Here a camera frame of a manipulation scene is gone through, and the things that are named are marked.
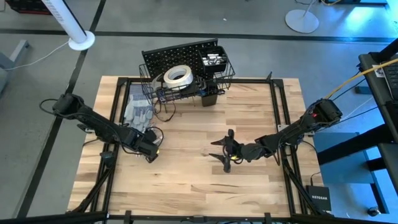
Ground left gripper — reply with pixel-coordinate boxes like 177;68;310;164
135;136;160;164

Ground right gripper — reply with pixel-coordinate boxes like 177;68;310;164
208;129;270;174

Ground black peg board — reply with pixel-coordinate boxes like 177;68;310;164
141;38;219;80

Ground black framed safety glasses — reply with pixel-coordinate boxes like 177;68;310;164
154;99;177;123

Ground grey blue wrench pouch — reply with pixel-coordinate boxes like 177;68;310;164
123;85;155;133

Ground black bin box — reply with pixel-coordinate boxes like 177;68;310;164
198;45;230;107

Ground black network box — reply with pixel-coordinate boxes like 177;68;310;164
305;185;332;212

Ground grey round floor stand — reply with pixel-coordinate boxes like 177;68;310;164
285;0;320;34

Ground white round pole with base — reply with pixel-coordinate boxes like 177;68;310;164
42;0;96;52

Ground black side desk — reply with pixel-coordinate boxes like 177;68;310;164
357;39;398;194

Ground black clamp bracket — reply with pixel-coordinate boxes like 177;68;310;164
99;151;116;169

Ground black wire basket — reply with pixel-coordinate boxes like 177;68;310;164
138;46;236;105

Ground black table frame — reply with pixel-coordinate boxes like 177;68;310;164
67;76;327;224

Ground white floor cable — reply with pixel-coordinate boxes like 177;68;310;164
6;40;71;71

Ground yellow hanging cable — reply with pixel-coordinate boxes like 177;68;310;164
325;58;398;100

